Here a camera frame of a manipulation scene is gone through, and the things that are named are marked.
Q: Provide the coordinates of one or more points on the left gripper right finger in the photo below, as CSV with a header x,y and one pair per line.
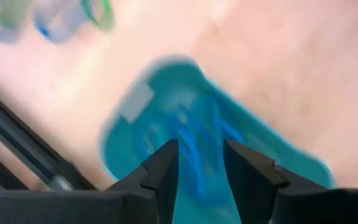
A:
x,y
250,186

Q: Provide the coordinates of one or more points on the teal green plastic basket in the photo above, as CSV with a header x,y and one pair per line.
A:
x,y
129,155

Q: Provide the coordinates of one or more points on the black aluminium table frame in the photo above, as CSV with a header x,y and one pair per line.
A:
x,y
17,133

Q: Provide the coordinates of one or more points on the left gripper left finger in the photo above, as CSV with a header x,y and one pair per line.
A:
x,y
154,186

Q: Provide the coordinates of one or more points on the green rubber band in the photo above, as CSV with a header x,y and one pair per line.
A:
x,y
106,12

